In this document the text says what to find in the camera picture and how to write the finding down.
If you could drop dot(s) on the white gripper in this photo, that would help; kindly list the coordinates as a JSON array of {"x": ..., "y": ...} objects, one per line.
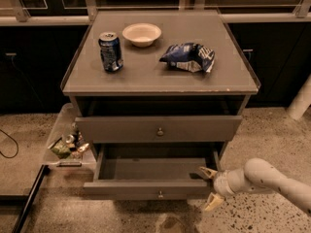
[{"x": 221, "y": 183}]

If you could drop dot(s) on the grey drawer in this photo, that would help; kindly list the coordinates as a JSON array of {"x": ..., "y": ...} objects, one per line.
[
  {"x": 163, "y": 171},
  {"x": 151, "y": 129}
]

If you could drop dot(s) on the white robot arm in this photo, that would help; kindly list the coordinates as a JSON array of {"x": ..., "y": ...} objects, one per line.
[{"x": 256, "y": 176}]

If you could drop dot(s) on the grey drawer cabinet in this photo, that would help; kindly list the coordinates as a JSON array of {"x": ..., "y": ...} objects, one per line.
[{"x": 146, "y": 87}]

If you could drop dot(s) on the grey top drawer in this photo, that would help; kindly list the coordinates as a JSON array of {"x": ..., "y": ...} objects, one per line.
[{"x": 151, "y": 129}]

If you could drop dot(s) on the blue chip bag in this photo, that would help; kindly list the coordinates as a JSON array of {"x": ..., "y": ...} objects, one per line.
[{"x": 190, "y": 57}]

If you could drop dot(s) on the clear plastic bin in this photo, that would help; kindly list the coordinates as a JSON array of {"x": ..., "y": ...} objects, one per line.
[{"x": 83, "y": 153}]

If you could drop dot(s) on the green snack packet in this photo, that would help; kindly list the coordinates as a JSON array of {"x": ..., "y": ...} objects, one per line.
[{"x": 60, "y": 149}]

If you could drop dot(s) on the white paper bowl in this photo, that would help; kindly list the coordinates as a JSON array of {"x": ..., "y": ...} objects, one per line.
[{"x": 141, "y": 35}]

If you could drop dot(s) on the blue soda can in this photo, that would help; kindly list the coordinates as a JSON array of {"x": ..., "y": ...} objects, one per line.
[{"x": 110, "y": 51}]

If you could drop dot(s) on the white post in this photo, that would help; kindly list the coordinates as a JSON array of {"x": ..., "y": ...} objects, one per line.
[{"x": 301, "y": 102}]

